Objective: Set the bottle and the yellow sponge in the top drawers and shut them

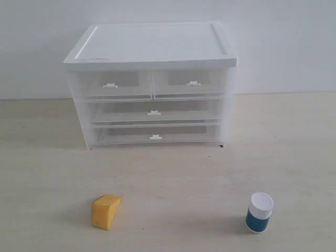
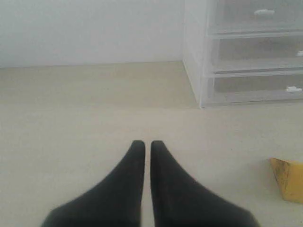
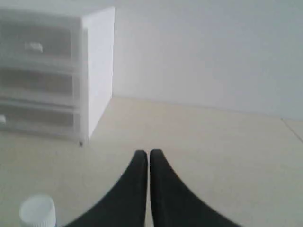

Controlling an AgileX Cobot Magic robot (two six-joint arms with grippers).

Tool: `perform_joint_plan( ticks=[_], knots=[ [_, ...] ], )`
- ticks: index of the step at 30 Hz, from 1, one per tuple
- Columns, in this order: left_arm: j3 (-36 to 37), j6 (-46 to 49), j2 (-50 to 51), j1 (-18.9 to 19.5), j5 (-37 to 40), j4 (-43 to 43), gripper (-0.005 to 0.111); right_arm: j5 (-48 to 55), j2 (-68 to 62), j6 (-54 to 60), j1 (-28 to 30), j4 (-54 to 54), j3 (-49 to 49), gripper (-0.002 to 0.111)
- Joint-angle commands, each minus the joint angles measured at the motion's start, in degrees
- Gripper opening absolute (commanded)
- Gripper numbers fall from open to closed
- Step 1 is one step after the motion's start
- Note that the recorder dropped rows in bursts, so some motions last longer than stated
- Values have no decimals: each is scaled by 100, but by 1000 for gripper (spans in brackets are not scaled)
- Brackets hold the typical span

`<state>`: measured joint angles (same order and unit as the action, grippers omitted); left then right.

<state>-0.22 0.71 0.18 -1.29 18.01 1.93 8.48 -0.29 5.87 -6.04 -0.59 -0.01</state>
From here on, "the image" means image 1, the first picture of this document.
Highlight yellow cheese wedge block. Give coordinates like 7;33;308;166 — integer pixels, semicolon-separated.
91;194;122;230

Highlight blue white pill bottle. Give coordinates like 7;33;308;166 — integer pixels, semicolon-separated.
245;192;274;233

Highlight middle wide clear drawer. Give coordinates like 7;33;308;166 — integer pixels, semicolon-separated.
88;99;223;123

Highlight wide clear drawer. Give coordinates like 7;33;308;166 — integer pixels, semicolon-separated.
88;99;223;123
93;123;222;146

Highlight bottom wide clear drawer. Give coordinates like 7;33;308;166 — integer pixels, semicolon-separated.
93;123;222;146

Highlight white plastic drawer cabinet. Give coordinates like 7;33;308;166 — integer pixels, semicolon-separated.
64;22;238;149

